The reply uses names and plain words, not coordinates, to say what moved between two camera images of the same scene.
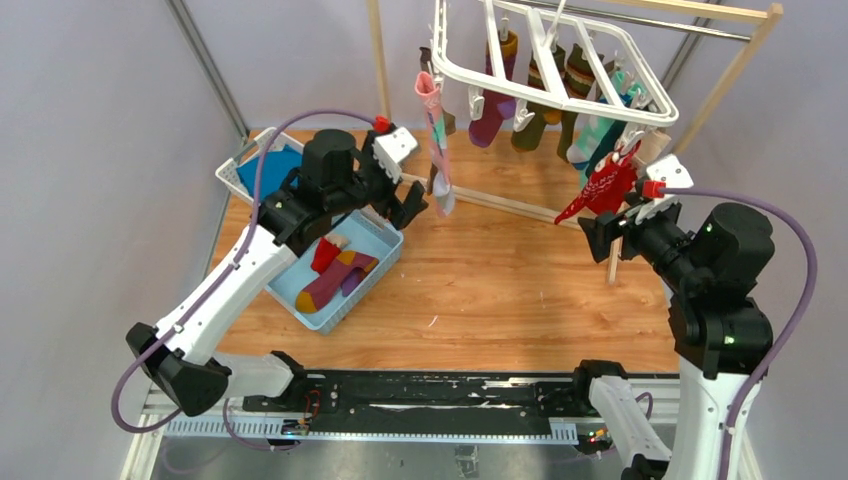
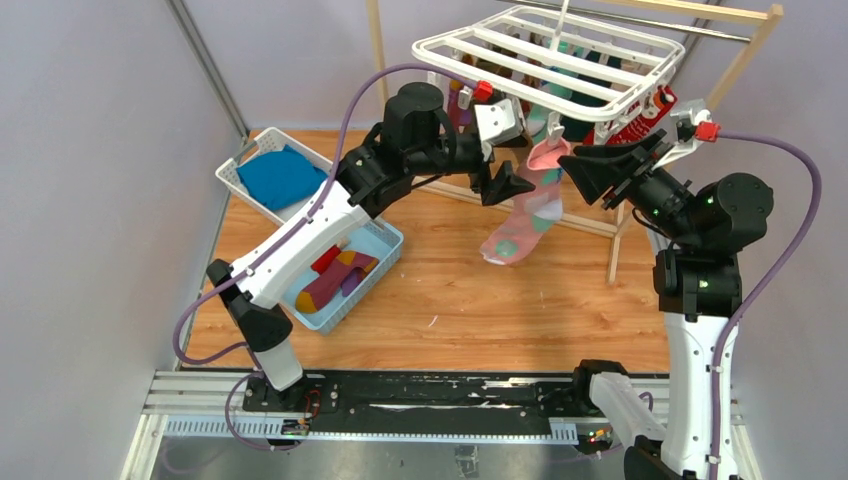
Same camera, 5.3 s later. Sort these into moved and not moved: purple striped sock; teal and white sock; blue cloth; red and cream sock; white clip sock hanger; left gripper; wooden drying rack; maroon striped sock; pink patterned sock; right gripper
Moved: white clip sock hanger; left gripper; maroon striped sock; right gripper; teal and white sock; pink patterned sock
Not moved: blue cloth; wooden drying rack; purple striped sock; red and cream sock
